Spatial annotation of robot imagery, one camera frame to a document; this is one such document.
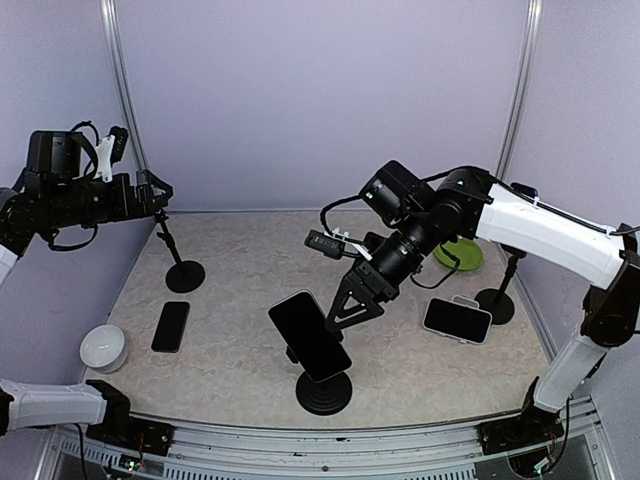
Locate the blue phone on right stand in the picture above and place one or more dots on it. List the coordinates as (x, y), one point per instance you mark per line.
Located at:
(526, 190)

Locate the black round-base stand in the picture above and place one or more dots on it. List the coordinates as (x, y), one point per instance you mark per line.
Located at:
(324, 388)

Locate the phone with white edge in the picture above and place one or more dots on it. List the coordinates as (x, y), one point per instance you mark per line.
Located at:
(300, 322)

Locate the green plate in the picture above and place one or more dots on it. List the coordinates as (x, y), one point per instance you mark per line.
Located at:
(463, 254)

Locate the front aluminium rail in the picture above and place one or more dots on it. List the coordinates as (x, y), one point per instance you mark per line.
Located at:
(445, 450)

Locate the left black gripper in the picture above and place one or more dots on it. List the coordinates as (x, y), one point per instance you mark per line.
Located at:
(123, 201)

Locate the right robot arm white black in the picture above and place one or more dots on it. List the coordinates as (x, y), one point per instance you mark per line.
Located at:
(471, 203)

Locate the white bowl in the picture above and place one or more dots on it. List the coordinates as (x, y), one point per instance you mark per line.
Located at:
(104, 349)

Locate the tall black phone stand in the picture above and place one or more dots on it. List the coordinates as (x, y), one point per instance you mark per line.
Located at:
(185, 275)

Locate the aluminium frame post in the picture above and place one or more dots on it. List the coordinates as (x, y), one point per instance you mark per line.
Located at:
(110, 23)
(523, 74)

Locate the right aluminium frame post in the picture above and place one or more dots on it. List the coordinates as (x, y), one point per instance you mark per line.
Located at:
(523, 74)

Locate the landscape phone white case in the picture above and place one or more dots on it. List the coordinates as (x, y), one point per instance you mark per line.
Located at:
(457, 321)

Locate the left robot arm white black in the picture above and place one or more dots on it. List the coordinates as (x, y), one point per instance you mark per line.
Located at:
(67, 182)

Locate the black phone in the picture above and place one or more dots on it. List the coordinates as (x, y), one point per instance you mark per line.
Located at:
(170, 328)

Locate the right tall black stand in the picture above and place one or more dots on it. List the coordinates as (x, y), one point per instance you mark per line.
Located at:
(496, 301)

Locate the left aluminium frame post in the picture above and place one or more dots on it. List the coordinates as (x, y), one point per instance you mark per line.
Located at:
(110, 23)

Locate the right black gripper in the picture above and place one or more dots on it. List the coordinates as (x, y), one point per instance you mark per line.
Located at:
(369, 280)

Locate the white small phone stand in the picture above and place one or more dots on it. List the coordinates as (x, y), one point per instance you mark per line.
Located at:
(465, 301)

